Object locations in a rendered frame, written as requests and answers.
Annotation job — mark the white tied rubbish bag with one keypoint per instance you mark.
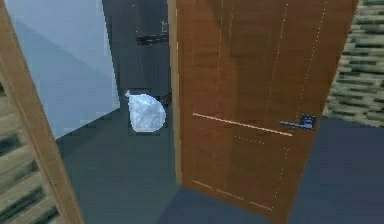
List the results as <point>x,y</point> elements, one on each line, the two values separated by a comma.
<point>146,113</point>

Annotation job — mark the brown wooden room door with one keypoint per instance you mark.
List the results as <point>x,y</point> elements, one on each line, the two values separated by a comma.
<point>246,100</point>

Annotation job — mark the black wall shelf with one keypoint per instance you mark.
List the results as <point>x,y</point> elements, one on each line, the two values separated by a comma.
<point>151,39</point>

